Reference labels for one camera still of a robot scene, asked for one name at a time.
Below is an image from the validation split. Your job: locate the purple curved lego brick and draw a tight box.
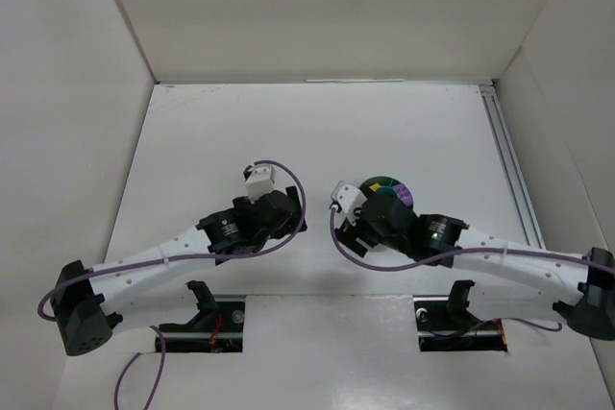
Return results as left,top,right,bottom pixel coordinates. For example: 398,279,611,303
392,182,414,208

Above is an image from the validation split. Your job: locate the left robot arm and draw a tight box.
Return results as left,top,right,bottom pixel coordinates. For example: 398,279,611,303
89,184,307,334

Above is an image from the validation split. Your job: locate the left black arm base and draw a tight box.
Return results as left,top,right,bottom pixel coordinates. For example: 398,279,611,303
50,279,123,357

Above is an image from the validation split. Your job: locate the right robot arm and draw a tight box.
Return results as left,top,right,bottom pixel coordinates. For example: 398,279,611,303
330,185,590,324

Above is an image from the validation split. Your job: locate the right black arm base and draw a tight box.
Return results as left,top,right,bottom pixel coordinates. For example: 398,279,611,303
553,267,614,341

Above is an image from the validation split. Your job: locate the teal round divided container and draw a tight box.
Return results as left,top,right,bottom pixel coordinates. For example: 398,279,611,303
359,176,401,199

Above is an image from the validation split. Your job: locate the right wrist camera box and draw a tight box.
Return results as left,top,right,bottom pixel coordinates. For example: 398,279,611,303
331,181,367,226

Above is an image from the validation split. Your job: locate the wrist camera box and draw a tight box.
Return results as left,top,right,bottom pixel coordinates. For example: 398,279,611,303
331,181,367,226
243,163,276,203

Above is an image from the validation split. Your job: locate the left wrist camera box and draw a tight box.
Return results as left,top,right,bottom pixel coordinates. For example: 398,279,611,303
243,163,276,203

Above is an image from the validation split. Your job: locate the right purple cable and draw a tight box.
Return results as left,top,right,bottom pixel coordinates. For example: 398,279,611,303
329,203,615,332

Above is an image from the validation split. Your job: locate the purple cable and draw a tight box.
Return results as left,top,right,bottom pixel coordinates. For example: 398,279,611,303
37,158,308,410
329,203,615,332

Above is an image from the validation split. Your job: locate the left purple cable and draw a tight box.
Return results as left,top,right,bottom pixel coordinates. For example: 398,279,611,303
37,158,308,410

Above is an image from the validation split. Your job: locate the aluminium rail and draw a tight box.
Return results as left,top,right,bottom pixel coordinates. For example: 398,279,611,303
479,84,544,248

